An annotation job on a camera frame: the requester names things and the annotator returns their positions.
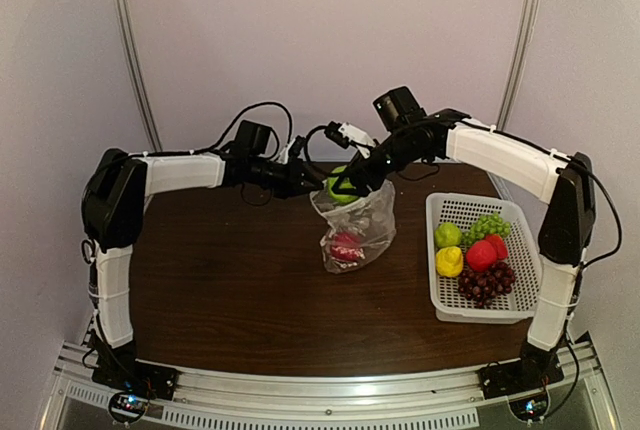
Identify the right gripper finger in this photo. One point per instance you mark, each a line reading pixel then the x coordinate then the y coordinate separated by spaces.
pixel 344 187
pixel 358 168

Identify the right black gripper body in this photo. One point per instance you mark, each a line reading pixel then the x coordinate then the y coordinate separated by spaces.
pixel 362 170

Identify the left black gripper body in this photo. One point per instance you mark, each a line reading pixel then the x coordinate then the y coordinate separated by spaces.
pixel 304 176

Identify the green fake apple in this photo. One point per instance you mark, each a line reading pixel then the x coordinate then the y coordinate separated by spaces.
pixel 447 234
pixel 338 199

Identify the clear zip top bag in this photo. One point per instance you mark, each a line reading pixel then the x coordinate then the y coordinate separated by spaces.
pixel 371 218

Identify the yellow fake lemon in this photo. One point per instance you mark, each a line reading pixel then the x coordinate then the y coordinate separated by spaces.
pixel 449 262

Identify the green fake grapes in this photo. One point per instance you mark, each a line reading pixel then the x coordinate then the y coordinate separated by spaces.
pixel 484 226

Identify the pink fake peach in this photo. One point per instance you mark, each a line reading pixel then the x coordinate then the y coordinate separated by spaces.
pixel 480 256

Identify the red fake apple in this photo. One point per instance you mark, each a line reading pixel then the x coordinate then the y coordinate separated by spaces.
pixel 499 246

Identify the purple fake grapes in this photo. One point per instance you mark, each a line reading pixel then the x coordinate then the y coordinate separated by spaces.
pixel 483 288

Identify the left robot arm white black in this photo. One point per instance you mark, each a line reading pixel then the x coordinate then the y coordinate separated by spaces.
pixel 113 208

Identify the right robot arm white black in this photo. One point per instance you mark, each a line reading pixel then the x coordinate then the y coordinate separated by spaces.
pixel 561 182

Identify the white perforated plastic basket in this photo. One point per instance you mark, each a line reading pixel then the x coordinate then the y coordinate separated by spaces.
pixel 463 210

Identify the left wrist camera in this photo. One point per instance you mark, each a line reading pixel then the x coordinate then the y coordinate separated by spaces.
pixel 291 151

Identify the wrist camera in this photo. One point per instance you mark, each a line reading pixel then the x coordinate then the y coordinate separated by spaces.
pixel 346 135
pixel 291 151

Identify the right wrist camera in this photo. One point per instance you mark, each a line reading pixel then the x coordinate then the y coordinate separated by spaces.
pixel 346 135

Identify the aluminium front rail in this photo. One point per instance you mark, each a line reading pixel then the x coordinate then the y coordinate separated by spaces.
pixel 449 399

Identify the right aluminium frame post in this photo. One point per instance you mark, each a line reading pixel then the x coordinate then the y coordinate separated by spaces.
pixel 527 22

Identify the aluminium frame post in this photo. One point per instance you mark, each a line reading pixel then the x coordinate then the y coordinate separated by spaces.
pixel 527 22
pixel 135 71

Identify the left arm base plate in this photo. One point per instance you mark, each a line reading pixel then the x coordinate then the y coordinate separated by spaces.
pixel 144 380

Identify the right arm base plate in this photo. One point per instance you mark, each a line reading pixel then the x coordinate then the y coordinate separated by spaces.
pixel 517 376

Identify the left aluminium frame post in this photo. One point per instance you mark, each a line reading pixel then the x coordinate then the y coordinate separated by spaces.
pixel 135 71

